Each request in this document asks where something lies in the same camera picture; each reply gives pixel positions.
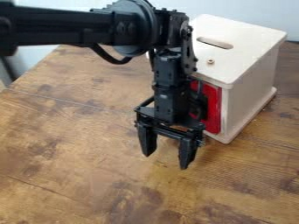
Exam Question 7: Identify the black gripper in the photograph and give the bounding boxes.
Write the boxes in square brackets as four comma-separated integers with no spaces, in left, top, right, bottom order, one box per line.
[135,53,206,170]

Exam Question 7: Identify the red drawer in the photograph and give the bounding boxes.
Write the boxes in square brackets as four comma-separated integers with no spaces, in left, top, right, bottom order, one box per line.
[191,80,222,134]

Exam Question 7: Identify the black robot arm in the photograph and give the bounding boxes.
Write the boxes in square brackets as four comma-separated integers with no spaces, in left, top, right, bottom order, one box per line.
[0,0,208,169]

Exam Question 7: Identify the white wooden box cabinet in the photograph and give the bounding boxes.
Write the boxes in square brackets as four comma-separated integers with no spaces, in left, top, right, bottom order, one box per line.
[191,14,286,144]

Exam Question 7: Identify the black drawer handle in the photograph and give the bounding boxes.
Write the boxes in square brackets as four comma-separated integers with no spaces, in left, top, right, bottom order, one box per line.
[191,91,208,121]

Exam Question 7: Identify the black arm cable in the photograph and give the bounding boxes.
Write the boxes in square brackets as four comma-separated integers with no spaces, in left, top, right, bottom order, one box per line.
[91,43,134,65]

